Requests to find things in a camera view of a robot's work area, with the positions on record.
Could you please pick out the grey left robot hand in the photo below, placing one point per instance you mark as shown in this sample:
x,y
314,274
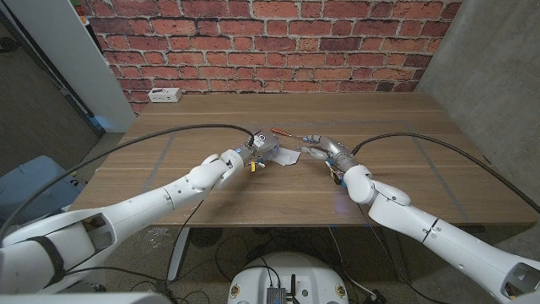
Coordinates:
x,y
263,145

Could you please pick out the white partition panel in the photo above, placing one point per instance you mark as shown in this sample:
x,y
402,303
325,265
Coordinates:
x,y
63,50

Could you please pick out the white power strip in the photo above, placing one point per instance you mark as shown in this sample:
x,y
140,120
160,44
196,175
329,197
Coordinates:
x,y
164,95

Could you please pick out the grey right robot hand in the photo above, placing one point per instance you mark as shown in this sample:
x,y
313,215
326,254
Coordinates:
x,y
335,150

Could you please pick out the white cloth strip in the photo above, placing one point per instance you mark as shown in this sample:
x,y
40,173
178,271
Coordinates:
x,y
286,156

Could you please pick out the grey electronics box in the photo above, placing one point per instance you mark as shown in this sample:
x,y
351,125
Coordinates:
x,y
276,295

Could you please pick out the black round floor object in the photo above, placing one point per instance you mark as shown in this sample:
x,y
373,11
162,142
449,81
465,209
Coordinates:
x,y
204,237

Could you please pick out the blue grey bin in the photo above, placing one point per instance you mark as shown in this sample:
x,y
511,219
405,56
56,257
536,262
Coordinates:
x,y
29,190

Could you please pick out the grey table leg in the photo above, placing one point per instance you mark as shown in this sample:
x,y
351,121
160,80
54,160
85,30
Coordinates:
x,y
401,266

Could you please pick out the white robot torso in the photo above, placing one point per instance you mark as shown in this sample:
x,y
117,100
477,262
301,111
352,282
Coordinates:
x,y
308,274

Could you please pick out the red brick printed backdrop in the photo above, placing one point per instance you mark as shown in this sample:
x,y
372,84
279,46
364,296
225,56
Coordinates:
x,y
274,42

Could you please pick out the white table leg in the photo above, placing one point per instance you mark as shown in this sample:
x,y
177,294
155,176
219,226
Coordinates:
x,y
177,257

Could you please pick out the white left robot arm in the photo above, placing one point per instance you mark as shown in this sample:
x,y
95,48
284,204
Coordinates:
x,y
126,215

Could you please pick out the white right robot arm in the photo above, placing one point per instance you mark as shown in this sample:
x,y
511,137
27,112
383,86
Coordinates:
x,y
422,224

